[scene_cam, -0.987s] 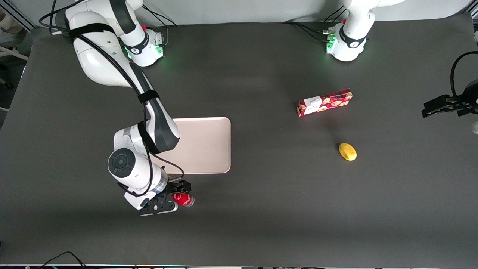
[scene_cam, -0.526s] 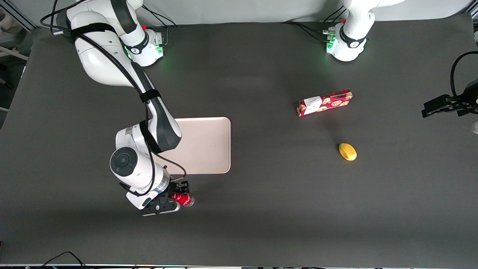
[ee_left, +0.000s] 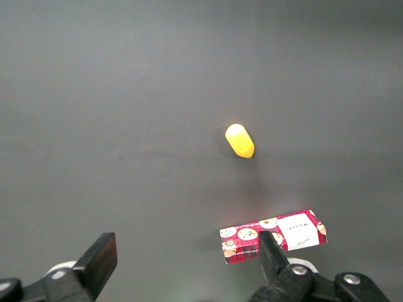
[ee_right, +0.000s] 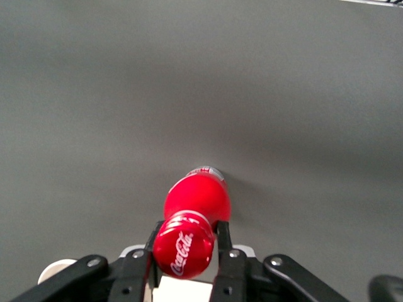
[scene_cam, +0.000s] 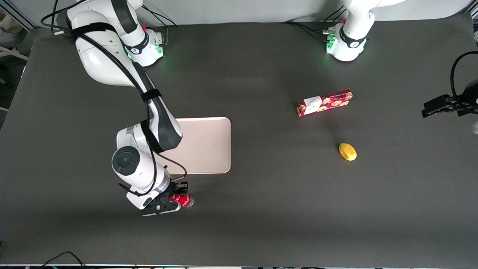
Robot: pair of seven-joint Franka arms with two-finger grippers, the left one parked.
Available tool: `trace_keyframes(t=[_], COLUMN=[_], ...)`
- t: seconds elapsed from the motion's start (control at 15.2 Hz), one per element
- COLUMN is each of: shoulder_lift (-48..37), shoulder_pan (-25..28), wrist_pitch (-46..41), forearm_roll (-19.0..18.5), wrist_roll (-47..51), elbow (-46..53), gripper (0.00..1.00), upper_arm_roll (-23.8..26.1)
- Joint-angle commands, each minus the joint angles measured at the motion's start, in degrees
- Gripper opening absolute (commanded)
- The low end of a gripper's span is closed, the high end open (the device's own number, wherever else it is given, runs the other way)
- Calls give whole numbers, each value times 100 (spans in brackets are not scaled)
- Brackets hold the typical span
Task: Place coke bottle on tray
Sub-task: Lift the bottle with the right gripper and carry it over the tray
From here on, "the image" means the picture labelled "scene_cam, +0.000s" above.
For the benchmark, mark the dark grey table mat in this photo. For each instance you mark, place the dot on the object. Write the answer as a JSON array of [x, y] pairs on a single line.
[[261, 209]]

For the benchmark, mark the red cookie box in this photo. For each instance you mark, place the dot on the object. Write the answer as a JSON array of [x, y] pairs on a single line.
[[328, 101]]

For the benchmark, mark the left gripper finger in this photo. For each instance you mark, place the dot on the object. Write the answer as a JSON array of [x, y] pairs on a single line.
[[440, 111], [438, 102]]

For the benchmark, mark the white rectangular tray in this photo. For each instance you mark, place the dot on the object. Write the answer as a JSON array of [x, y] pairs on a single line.
[[209, 149]]

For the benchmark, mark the red coke bottle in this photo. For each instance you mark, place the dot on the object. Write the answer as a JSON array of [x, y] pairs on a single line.
[[185, 201]]

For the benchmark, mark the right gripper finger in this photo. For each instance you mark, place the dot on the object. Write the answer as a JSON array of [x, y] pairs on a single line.
[[160, 209], [181, 187]]

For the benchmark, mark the aluminium frame rail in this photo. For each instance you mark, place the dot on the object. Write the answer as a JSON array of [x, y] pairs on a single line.
[[22, 18]]

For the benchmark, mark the yellow lemon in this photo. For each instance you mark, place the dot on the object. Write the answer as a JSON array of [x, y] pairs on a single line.
[[348, 152]]

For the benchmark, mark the white round object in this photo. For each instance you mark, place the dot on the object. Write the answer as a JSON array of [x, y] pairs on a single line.
[[475, 127]]

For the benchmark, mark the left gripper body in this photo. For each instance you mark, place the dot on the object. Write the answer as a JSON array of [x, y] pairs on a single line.
[[467, 96]]

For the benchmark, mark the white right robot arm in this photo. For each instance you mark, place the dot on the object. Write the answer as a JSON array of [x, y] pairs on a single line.
[[108, 63]]

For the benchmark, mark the white bar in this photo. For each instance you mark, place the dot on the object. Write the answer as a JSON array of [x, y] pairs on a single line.
[[15, 53]]

